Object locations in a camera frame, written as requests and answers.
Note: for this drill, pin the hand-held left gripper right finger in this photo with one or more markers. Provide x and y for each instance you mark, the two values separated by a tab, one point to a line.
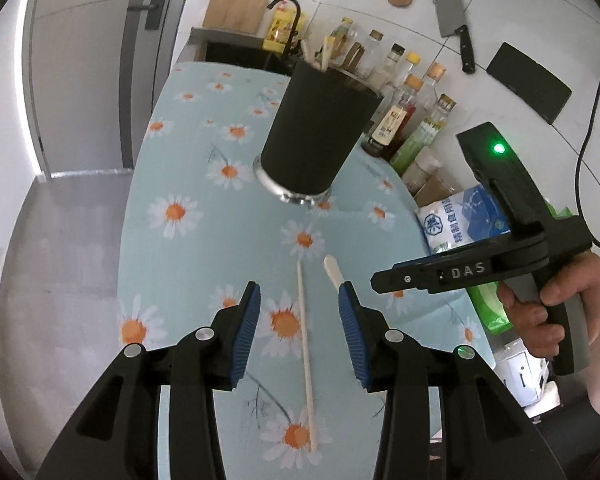
355	345

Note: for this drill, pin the black utensil holder cup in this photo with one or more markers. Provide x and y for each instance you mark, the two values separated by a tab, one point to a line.
310	135

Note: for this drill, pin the yellow label glass bottle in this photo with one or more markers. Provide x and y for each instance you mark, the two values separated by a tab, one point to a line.
342	35

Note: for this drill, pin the person's right hand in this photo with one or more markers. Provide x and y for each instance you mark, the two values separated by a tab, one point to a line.
530	325

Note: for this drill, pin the black wall panel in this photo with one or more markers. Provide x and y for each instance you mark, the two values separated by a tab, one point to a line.
527	82

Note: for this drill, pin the wooden chopstick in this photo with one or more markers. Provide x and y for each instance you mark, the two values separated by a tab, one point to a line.
306	355
306	52

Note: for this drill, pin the dark sauce bottle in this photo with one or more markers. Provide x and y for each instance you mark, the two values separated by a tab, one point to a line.
385	130

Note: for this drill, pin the black kitchen sink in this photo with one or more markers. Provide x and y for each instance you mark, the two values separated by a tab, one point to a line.
230	52

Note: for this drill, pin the yellow cap clear bottle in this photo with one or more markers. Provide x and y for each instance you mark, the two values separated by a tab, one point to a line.
411	65

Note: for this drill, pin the white box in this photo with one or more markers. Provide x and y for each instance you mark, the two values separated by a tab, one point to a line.
520	370

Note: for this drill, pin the cork cap clear bottle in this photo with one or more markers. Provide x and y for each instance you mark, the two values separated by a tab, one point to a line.
412	90

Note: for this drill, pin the brown spice jar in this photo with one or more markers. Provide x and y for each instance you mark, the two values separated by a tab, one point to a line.
437	192

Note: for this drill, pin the brown cap clear bottle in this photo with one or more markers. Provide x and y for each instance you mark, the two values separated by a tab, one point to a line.
374	52

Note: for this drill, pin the green plastic bag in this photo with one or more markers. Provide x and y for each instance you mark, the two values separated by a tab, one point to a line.
487	310

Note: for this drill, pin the black cap clear bottle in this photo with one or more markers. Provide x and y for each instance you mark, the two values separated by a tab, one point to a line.
392	65

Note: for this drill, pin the white blue salt bag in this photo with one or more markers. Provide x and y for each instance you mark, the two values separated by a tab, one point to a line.
455	225

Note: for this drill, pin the white lid spice jar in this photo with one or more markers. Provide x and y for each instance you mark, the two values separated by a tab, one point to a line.
422	170

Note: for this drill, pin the yellow oil bottle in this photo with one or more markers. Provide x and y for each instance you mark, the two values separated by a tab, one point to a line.
280	27

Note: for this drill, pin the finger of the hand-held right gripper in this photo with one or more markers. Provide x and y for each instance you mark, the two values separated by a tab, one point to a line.
405	277

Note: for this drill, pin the daisy print tablecloth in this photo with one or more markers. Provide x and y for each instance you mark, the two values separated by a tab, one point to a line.
195	250

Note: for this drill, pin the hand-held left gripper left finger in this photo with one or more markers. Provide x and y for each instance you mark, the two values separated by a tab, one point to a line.
245	340

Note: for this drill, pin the green label oil bottle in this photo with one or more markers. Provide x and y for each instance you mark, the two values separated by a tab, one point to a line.
420	135

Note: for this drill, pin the orange cap clear bottle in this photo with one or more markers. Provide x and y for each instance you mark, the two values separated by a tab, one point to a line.
434	80

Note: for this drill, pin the black faucet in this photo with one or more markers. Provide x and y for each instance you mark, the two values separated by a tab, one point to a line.
298	17

